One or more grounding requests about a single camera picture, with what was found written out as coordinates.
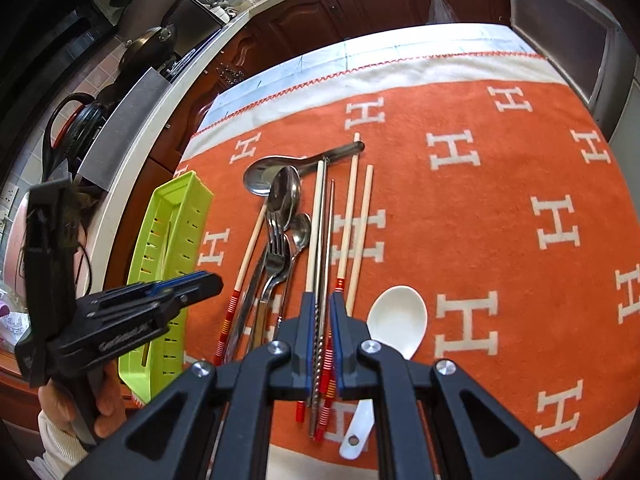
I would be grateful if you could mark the orange H-pattern blanket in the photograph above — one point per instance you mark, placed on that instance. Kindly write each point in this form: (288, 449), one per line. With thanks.
(494, 196)

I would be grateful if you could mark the large steel soup spoon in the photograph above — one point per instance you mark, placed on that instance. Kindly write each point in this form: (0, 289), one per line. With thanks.
(258, 177)

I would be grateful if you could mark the wooden handled steel spoon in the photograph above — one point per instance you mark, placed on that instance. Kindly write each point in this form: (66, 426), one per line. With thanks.
(282, 199)

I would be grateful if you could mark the plastic bag on cabinet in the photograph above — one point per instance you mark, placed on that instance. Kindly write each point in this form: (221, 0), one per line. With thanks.
(441, 13)

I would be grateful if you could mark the small steel spoon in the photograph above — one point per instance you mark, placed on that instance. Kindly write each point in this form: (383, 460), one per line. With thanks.
(300, 229)

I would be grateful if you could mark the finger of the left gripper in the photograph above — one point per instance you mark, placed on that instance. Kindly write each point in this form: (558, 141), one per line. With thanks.
(196, 286)

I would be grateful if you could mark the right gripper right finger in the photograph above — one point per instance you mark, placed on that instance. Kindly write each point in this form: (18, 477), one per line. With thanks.
(433, 421)

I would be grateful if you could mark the wok with lid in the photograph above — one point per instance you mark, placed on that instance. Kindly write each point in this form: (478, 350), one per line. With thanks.
(156, 44)

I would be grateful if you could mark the white ceramic soup spoon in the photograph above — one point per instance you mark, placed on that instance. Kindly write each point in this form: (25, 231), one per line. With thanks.
(398, 318)

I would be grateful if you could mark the steel fork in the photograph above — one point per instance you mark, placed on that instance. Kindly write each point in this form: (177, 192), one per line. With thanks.
(274, 265)

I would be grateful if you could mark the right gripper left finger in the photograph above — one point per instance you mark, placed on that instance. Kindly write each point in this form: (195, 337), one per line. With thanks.
(211, 422)

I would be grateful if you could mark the steel twisted chopstick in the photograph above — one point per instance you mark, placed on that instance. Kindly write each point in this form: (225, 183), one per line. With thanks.
(321, 284)

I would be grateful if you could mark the green plastic utensil tray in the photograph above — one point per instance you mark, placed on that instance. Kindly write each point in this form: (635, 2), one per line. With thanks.
(166, 248)

